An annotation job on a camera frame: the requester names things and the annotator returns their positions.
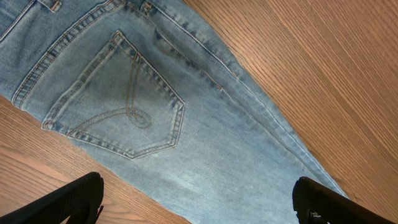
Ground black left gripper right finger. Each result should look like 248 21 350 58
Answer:
292 177 394 224

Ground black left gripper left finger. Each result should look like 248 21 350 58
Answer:
1 172 104 224

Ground light blue denim jeans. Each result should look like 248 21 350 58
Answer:
1 0 341 223

